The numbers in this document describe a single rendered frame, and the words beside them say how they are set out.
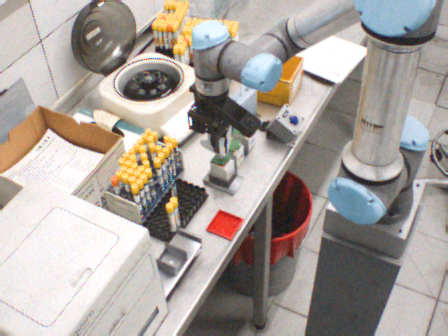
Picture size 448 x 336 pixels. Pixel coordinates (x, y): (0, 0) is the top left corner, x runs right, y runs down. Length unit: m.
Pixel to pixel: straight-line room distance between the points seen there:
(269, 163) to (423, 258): 1.15
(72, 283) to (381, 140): 0.56
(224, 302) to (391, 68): 1.51
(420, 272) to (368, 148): 1.46
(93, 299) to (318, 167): 1.92
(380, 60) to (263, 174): 0.64
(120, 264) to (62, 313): 0.13
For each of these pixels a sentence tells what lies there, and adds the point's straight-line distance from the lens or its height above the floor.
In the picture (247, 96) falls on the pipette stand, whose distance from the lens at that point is 1.50.
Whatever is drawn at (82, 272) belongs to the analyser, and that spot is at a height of 1.17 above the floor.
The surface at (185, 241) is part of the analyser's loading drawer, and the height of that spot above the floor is 0.91.
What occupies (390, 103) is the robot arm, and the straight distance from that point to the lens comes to 0.91.
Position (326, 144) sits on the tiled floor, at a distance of 2.79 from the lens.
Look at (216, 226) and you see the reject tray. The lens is 1.32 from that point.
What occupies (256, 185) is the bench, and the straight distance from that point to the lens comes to 1.40.
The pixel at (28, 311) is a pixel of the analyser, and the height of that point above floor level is 1.18.
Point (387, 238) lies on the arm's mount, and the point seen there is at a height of 0.93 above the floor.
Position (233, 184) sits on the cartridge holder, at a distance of 1.38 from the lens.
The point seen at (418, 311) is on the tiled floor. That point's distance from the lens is 2.28.
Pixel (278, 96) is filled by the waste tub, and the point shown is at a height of 0.91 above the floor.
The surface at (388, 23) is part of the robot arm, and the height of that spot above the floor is 1.51.
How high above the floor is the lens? 1.92
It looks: 47 degrees down
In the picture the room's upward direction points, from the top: 3 degrees counter-clockwise
